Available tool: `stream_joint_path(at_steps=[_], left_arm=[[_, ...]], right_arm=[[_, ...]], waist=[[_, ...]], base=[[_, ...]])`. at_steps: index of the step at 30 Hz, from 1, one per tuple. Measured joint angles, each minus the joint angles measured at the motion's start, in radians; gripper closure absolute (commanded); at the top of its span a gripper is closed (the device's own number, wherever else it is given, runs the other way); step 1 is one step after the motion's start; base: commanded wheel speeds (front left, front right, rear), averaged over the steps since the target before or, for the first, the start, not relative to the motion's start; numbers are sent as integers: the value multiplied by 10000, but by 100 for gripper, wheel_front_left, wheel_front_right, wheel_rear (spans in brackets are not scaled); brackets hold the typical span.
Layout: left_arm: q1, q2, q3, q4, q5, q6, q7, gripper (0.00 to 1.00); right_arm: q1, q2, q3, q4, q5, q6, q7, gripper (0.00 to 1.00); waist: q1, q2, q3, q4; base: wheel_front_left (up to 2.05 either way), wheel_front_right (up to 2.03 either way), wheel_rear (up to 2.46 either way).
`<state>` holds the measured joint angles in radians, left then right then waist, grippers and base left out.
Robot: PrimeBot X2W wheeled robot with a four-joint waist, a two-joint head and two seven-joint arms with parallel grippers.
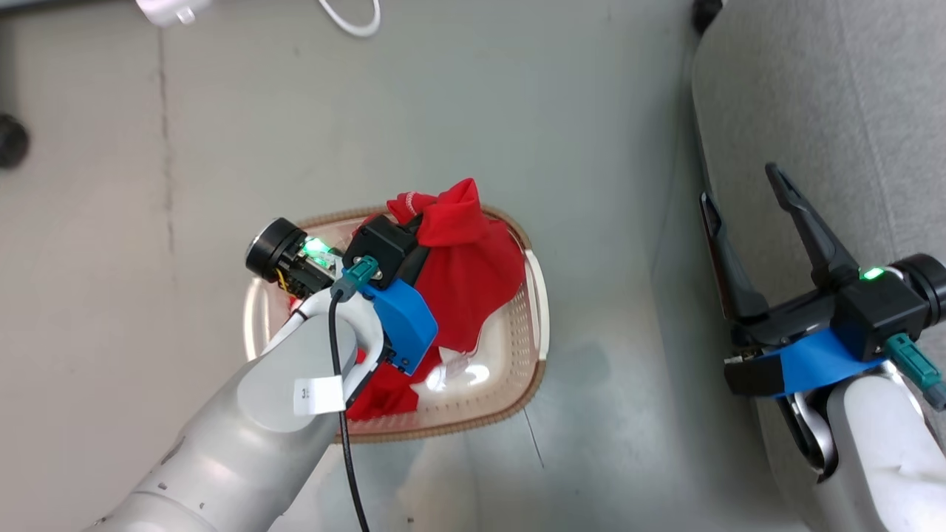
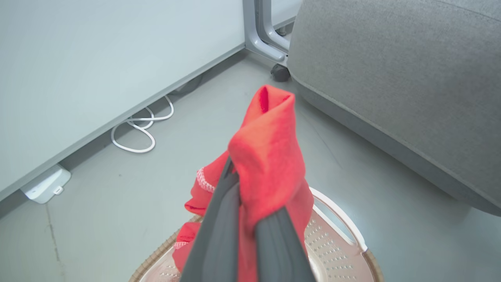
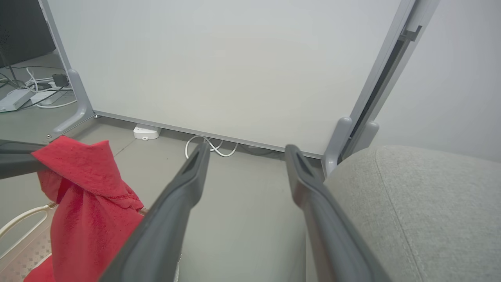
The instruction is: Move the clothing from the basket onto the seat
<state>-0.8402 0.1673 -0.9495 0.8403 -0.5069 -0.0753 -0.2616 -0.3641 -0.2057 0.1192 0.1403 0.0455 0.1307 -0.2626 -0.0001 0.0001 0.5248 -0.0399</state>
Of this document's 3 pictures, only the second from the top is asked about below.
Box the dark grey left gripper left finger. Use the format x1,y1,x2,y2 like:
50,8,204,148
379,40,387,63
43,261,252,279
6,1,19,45
180,159,240,282

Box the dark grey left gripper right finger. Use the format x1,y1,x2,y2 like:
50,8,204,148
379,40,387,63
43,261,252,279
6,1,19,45
256,207,316,282

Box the red clothing item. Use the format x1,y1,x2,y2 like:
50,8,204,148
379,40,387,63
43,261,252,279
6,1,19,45
172,85,315,282

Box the beige perforated laundry basket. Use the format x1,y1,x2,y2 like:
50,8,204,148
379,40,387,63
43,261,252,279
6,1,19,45
129,187,384,282

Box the black caster wheel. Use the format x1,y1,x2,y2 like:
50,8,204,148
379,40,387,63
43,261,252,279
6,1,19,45
271,64,291,82

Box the white power adapter box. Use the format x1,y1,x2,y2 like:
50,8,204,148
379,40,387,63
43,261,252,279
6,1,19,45
20,164,72,204

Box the grey fabric sofa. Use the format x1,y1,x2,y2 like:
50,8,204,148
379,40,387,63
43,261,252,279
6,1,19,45
287,0,501,217

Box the white partition panel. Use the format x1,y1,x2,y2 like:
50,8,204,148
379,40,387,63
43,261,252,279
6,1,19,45
0,0,303,202

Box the white cable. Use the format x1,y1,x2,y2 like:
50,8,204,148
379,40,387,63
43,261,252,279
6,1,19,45
111,95,175,154

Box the grey partition leg frame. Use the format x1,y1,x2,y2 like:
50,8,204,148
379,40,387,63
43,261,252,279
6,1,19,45
243,0,292,63

